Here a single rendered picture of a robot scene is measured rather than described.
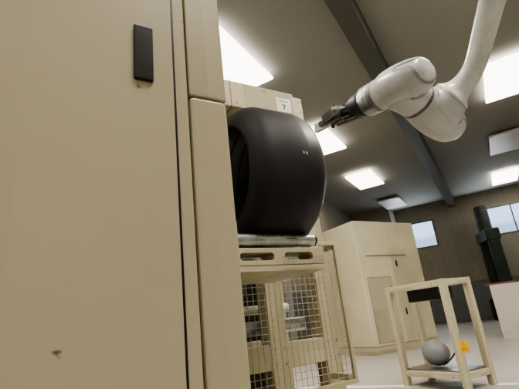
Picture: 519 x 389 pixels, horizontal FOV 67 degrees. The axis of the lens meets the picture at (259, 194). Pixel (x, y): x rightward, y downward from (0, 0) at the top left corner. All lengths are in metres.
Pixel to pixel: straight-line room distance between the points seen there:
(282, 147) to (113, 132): 0.96
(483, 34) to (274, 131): 0.66
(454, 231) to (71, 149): 13.16
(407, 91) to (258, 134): 0.54
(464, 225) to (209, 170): 13.04
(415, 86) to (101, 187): 0.83
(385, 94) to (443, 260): 12.35
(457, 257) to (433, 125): 12.22
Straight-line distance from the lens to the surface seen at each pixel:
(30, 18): 0.50
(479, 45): 1.18
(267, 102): 2.06
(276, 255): 1.32
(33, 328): 0.38
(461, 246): 13.34
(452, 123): 1.18
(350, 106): 1.20
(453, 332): 3.38
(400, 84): 1.07
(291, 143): 1.38
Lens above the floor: 0.63
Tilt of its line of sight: 18 degrees up
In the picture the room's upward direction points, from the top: 6 degrees counter-clockwise
